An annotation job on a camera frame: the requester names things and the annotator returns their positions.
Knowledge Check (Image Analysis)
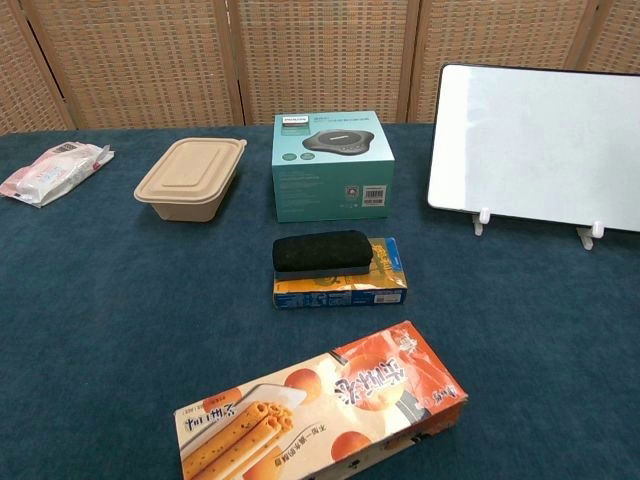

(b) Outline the small blue orange snack box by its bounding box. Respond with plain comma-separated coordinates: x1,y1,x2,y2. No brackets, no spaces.
272,236,409,312

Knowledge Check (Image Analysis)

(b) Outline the pink wet wipes pack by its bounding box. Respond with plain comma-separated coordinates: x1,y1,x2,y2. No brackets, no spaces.
0,141,116,209

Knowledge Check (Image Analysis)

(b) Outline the black felt whiteboard eraser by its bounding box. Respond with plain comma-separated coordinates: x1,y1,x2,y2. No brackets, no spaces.
272,229,375,282

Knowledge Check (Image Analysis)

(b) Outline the white magnetic whiteboard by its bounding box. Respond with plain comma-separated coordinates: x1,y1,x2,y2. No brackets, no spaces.
427,63,640,234

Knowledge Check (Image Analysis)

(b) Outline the dark teal table cloth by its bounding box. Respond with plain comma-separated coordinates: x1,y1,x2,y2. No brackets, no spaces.
0,122,640,480

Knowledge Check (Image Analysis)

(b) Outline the teal speakerphone retail box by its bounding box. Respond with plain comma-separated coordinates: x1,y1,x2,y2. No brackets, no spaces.
271,110,397,224

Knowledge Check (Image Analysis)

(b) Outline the beige lidded pulp food container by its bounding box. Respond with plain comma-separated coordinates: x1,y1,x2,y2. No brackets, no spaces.
133,137,249,222

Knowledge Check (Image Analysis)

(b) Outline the orange egg roll box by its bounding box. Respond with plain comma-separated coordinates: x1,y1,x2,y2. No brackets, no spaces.
173,320,470,480

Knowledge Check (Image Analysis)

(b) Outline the woven rattan folding screen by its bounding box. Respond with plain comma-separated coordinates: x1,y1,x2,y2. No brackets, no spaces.
0,0,640,137

